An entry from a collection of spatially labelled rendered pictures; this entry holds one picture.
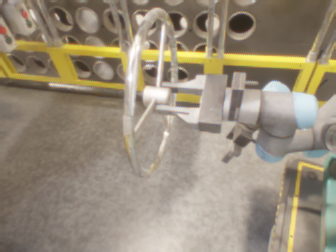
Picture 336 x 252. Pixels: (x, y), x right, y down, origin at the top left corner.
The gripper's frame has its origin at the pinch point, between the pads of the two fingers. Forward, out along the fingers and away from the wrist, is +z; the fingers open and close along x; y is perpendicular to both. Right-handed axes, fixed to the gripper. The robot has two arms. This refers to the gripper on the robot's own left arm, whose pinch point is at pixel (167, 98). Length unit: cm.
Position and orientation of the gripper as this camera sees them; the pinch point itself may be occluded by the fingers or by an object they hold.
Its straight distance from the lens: 61.4
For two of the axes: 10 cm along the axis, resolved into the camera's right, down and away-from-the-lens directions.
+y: 1.4, 4.5, 8.8
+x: 2.0, -8.9, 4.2
